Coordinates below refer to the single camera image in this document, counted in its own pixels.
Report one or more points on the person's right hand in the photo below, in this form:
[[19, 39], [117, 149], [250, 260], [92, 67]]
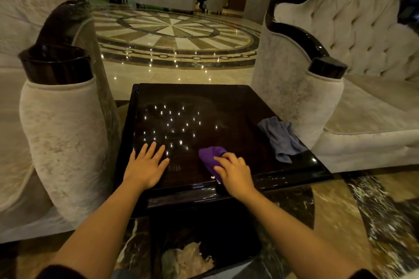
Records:
[[236, 177]]

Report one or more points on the person's left hand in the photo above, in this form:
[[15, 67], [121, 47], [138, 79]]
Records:
[[144, 171]]

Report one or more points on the person's left middle finger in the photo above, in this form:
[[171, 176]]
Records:
[[152, 150]]

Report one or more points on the person's left thumb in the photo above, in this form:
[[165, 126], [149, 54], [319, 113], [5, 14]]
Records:
[[164, 163]]

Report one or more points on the person's right thumb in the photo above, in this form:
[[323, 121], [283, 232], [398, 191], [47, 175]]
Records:
[[218, 172]]

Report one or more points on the person's left little finger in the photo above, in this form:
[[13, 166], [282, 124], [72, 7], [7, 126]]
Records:
[[133, 156]]

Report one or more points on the purple cleaning cloth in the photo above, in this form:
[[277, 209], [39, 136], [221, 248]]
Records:
[[209, 157]]

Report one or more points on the person's right forearm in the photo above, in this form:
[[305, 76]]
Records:
[[294, 236]]

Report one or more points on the person's left forearm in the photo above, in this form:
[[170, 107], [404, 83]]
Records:
[[98, 233]]

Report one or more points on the black waste bin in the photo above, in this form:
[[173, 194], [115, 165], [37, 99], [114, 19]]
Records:
[[209, 226]]

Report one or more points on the dark glossy side table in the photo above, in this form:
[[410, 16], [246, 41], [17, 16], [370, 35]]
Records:
[[209, 118]]

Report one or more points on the grey-blue cloth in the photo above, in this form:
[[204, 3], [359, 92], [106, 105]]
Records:
[[281, 140]]

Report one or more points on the cream velvet sofa, smooth back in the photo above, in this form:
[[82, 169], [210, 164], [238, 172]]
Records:
[[62, 131]]

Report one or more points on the crumpled white paper waste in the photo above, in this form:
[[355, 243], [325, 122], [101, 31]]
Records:
[[186, 260]]

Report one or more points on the small white armchair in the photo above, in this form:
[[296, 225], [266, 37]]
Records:
[[215, 1]]

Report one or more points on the cream tufted velvet sofa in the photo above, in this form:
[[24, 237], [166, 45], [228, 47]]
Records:
[[356, 69]]

